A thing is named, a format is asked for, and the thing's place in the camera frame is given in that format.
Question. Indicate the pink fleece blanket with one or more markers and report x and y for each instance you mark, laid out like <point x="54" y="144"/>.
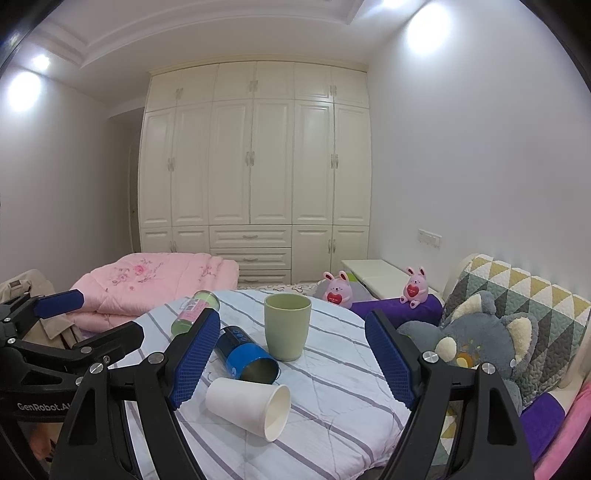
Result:
<point x="572" y="443"/>

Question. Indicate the purple pillow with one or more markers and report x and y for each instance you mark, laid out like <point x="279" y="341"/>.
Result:
<point x="392" y="309"/>
<point x="547" y="415"/>

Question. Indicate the grey plush toy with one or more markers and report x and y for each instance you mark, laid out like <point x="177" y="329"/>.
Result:
<point x="480" y="332"/>

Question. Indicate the white bedside table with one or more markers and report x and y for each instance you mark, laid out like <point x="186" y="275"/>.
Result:
<point x="374" y="272"/>

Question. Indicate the triangle patterned cushion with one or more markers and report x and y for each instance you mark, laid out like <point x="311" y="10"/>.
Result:
<point x="554" y="304"/>

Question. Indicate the white paper cup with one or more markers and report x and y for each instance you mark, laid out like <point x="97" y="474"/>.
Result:
<point x="240" y="404"/>

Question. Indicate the patterned white bed sheet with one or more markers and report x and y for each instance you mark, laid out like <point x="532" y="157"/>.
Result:
<point x="300" y="288"/>

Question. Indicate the pink rabbit plush toy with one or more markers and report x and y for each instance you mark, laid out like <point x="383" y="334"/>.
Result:
<point x="337" y="293"/>
<point x="414" y="288"/>

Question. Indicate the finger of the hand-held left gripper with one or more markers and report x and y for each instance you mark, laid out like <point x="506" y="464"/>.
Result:
<point x="113" y="339"/>
<point x="60" y="302"/>

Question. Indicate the white wall switch panel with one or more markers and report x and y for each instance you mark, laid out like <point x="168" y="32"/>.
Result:
<point x="429" y="237"/>

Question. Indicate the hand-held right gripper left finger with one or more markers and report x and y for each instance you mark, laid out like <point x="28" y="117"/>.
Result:
<point x="193" y="357"/>

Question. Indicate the green plastic cup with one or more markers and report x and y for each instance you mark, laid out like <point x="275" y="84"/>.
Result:
<point x="286" y="332"/>

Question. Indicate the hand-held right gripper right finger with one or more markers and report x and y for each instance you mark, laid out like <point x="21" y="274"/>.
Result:
<point x="388" y="364"/>

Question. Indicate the green bottle with pink label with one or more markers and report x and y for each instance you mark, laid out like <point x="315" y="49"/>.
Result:
<point x="191" y="310"/>

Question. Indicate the blue metal can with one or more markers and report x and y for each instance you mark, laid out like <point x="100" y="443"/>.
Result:
<point x="242" y="353"/>

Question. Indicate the cream white wardrobe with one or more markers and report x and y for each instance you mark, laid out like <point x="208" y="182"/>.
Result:
<point x="272" y="184"/>

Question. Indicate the pink floral quilt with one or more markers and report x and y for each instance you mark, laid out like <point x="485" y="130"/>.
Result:
<point x="152" y="281"/>

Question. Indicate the beige jacket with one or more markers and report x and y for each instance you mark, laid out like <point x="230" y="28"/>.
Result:
<point x="18" y="286"/>

